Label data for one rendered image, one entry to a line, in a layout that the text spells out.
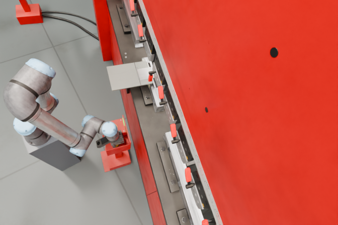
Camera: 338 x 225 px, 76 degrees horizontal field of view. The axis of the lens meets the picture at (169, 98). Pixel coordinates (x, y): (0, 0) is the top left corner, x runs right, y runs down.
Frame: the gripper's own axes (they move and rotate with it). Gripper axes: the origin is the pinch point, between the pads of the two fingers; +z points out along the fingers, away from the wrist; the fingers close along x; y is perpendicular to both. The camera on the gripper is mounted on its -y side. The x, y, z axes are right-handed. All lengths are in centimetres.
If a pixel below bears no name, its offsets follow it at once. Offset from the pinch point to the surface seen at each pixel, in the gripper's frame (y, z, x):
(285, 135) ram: 38, -111, -37
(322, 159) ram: 38, -115, -42
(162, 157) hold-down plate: 26.7, -14.2, -20.7
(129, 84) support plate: 19.5, -24.3, 28.2
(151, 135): 24.6, -11.3, -4.9
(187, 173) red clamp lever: 30, -54, -35
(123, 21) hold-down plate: 31, -14, 90
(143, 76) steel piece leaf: 29.8, -23.6, 31.4
